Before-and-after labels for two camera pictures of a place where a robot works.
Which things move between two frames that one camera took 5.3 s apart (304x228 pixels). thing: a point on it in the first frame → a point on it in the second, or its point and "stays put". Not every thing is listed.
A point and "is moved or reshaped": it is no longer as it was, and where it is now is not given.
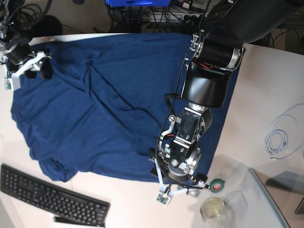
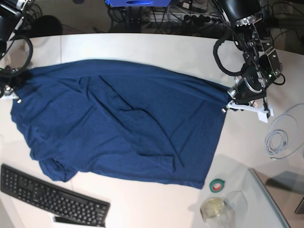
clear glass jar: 214,212 stays put
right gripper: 177,175 → 247,91
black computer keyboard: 18,185 stays put
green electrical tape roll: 216,185 stays put
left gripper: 19,49 → 14,78
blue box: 138,3 stays put
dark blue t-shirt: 110,98 is moved or reshaped
